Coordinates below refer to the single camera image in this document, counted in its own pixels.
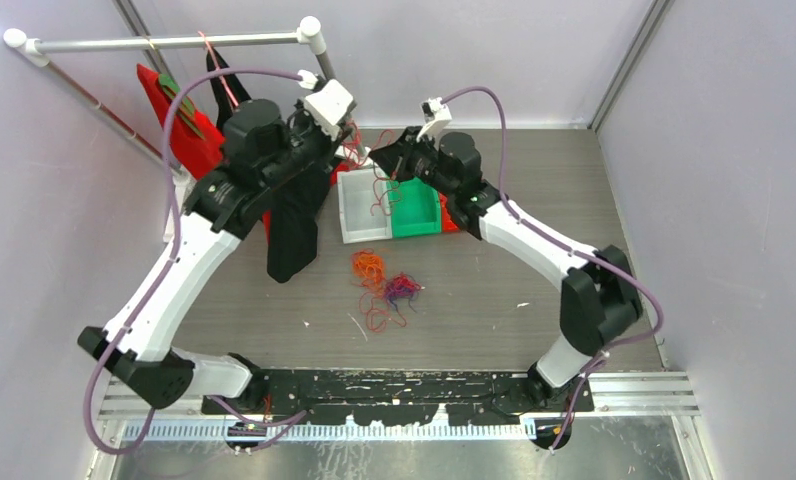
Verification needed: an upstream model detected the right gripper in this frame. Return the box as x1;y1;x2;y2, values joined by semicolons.
369;127;456;199

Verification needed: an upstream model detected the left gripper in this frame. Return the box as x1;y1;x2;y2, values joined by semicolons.
261;97;352;191

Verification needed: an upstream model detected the red string cable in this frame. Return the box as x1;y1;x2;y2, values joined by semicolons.
342;119;413;335

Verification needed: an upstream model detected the orange string cable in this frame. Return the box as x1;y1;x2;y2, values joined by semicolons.
351;248;387;293

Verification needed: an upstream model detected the purple string cable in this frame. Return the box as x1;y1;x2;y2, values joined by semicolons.
383;272;426;314

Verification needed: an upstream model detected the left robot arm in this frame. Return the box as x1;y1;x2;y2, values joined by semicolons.
77;95;356;413

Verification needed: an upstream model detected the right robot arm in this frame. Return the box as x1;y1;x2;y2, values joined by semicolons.
369;127;643;411

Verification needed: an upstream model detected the green plastic bin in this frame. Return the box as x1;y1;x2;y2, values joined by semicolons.
387;179;442;238

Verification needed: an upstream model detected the black cloth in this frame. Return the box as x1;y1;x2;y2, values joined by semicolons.
205;47;347;283

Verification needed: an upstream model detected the white plastic bin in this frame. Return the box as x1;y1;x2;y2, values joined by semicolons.
336;168;393;244

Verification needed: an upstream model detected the red plastic bin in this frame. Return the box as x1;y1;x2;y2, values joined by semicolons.
438;194;460;233

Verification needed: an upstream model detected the pink hanger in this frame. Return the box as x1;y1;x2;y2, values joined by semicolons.
196;30;240;110

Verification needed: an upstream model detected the red cloth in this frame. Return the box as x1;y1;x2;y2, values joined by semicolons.
136;63;273;240

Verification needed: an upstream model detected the metal clothes rack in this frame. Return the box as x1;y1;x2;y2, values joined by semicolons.
3;15;406;245

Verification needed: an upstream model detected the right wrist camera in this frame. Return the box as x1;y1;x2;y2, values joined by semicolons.
416;97;452;142

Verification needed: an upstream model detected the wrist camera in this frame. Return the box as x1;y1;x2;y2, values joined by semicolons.
297;70;356;141
416;97;452;142

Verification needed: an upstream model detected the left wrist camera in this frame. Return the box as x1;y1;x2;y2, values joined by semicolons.
297;70;356;141

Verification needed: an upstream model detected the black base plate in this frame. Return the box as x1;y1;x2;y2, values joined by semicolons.
230;369;594;427

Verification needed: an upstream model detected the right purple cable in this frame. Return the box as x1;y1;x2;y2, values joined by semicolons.
437;86;666;453

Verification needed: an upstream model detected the aluminium rail frame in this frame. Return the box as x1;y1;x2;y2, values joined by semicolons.
97;369;699;450

